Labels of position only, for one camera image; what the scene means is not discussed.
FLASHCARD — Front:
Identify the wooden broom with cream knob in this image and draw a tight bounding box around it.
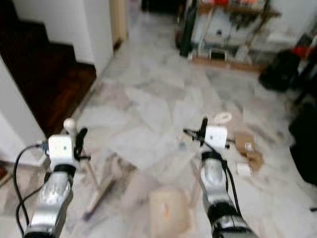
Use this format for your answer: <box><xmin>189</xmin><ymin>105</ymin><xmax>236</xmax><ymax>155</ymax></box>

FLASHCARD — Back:
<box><xmin>63</xmin><ymin>119</ymin><xmax>132</xmax><ymax>221</ymax></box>

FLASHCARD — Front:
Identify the dark wooden staircase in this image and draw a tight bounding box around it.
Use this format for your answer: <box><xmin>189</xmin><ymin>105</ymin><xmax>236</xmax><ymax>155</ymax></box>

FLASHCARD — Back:
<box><xmin>0</xmin><ymin>0</ymin><xmax>97</xmax><ymax>138</ymax></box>

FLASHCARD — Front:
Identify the black upright vacuum cleaner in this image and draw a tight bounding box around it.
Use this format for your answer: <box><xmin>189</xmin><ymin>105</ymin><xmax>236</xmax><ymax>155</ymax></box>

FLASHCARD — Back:
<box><xmin>176</xmin><ymin>0</ymin><xmax>199</xmax><ymax>58</ymax></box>

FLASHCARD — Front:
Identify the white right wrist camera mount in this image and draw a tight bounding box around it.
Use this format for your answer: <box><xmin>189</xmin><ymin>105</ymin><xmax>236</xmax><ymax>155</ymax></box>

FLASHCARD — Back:
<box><xmin>205</xmin><ymin>125</ymin><xmax>229</xmax><ymax>149</ymax></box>

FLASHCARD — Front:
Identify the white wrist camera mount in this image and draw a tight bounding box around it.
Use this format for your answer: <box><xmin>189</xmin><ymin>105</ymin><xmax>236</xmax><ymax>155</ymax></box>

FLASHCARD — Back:
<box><xmin>205</xmin><ymin>125</ymin><xmax>229</xmax><ymax>149</ymax></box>
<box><xmin>48</xmin><ymin>135</ymin><xmax>76</xmax><ymax>166</ymax></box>

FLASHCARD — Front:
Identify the small plain white box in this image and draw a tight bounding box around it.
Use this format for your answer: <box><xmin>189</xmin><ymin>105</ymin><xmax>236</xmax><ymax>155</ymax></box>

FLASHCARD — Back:
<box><xmin>236</xmin><ymin>163</ymin><xmax>253</xmax><ymax>176</ymax></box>

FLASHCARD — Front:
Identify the black bucket with bag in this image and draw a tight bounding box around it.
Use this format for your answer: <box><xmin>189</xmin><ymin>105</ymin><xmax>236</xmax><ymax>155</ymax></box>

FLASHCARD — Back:
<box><xmin>259</xmin><ymin>49</ymin><xmax>301</xmax><ymax>93</ymax></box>

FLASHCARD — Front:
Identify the reddish brown floor item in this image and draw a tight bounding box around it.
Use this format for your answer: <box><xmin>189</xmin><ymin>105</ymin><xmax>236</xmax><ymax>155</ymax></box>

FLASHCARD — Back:
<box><xmin>0</xmin><ymin>166</ymin><xmax>14</xmax><ymax>187</ymax></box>

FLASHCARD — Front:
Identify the red item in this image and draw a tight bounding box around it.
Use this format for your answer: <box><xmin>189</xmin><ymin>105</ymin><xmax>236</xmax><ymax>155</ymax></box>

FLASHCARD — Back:
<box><xmin>292</xmin><ymin>46</ymin><xmax>317</xmax><ymax>59</ymax></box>

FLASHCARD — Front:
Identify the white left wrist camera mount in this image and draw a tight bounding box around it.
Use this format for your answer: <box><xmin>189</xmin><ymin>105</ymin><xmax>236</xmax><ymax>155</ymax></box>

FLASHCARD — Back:
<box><xmin>48</xmin><ymin>135</ymin><xmax>76</xmax><ymax>166</ymax></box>

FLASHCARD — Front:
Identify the wooden storage rack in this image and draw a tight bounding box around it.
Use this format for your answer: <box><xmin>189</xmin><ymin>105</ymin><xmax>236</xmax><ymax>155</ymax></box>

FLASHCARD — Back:
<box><xmin>191</xmin><ymin>0</ymin><xmax>283</xmax><ymax>75</ymax></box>

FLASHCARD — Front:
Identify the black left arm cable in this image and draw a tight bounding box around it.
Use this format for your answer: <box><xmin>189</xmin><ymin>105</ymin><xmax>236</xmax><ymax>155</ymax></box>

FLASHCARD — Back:
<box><xmin>12</xmin><ymin>143</ymin><xmax>51</xmax><ymax>238</ymax></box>

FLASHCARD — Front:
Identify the flattened brown cardboard box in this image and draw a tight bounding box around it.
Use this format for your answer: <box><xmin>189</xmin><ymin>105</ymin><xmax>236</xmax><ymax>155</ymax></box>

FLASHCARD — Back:
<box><xmin>234</xmin><ymin>132</ymin><xmax>264</xmax><ymax>170</ymax></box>

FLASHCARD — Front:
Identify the black fabric carry case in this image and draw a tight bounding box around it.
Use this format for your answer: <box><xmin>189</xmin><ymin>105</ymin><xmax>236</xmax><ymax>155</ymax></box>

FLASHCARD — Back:
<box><xmin>289</xmin><ymin>101</ymin><xmax>317</xmax><ymax>185</ymax></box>

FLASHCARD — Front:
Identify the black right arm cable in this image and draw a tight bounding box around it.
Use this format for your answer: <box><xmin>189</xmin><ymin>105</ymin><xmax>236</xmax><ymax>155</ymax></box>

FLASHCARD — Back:
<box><xmin>207</xmin><ymin>142</ymin><xmax>243</xmax><ymax>217</ymax></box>

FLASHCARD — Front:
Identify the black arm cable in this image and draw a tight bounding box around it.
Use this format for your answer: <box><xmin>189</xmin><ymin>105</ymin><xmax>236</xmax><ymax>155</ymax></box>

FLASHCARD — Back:
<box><xmin>207</xmin><ymin>142</ymin><xmax>243</xmax><ymax>217</ymax></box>
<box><xmin>12</xmin><ymin>143</ymin><xmax>51</xmax><ymax>238</ymax></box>

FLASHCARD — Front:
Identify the light wooden door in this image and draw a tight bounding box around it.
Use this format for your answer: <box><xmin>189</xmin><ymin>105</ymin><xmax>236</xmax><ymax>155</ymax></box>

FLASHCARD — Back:
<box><xmin>110</xmin><ymin>0</ymin><xmax>129</xmax><ymax>48</ymax></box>

